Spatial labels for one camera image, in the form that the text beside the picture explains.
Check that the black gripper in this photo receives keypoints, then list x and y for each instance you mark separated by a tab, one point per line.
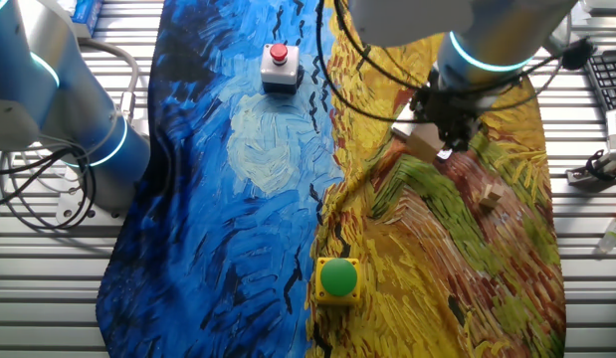
457	112

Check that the large wooden block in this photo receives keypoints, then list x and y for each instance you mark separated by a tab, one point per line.
424	144

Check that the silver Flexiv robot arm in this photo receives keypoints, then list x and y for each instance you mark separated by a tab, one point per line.
486	30

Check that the silver digital scale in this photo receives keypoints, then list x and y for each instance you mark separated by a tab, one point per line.
402	124

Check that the small wooden block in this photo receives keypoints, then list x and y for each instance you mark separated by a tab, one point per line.
491	195

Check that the red button grey box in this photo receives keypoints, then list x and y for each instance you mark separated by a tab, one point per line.
279	69

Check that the black keyboard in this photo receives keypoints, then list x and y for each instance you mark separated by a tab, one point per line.
608	74

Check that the green button yellow box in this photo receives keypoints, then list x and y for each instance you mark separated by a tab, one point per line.
338	278

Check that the clear tube orange cap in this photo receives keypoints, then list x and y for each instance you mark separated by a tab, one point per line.
612	233

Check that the painted blue yellow mat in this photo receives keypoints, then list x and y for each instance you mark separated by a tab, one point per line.
238	199

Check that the blue tissue box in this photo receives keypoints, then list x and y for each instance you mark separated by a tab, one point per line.
86	15

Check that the small camera on bracket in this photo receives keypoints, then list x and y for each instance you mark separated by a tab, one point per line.
586	176

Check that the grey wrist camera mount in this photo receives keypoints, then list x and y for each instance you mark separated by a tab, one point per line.
577	53

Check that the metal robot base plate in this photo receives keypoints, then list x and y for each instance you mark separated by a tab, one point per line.
68	211

